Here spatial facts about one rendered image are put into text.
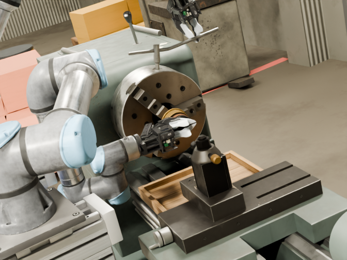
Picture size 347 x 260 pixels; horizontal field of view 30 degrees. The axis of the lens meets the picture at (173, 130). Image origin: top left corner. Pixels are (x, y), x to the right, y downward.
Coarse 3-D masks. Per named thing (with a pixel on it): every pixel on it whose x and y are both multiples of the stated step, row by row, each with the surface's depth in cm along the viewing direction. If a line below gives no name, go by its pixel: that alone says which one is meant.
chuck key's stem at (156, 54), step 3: (153, 45) 216; (156, 45) 216; (159, 45) 217; (153, 48) 217; (156, 48) 216; (159, 48) 217; (156, 51) 217; (159, 51) 217; (153, 54) 218; (156, 54) 217; (159, 54) 217; (156, 57) 217; (159, 57) 218; (156, 60) 218; (159, 60) 218; (156, 63) 218; (156, 66) 219; (159, 66) 219; (156, 69) 219; (159, 69) 219
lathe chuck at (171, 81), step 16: (128, 80) 220; (144, 80) 214; (160, 80) 216; (176, 80) 218; (192, 80) 221; (128, 96) 213; (160, 96) 218; (176, 96) 220; (192, 96) 222; (128, 112) 215; (144, 112) 217; (128, 128) 216; (176, 144) 225
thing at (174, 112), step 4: (172, 108) 211; (176, 108) 212; (168, 112) 211; (172, 112) 209; (176, 112) 208; (180, 112) 209; (184, 112) 213; (164, 116) 210; (168, 116) 209; (172, 116) 208; (176, 116) 207; (180, 116) 206; (184, 116) 207; (176, 128) 214
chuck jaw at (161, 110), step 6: (132, 90) 214; (138, 90) 214; (132, 96) 215; (138, 96) 211; (144, 96) 211; (150, 96) 212; (144, 102) 212; (150, 102) 212; (156, 102) 211; (150, 108) 211; (156, 108) 212; (162, 108) 211; (156, 114) 211; (162, 114) 211
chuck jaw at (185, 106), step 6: (198, 96) 222; (186, 102) 220; (192, 102) 219; (198, 102) 219; (180, 108) 217; (186, 108) 215; (192, 108) 218; (198, 108) 220; (186, 114) 214; (192, 114) 217
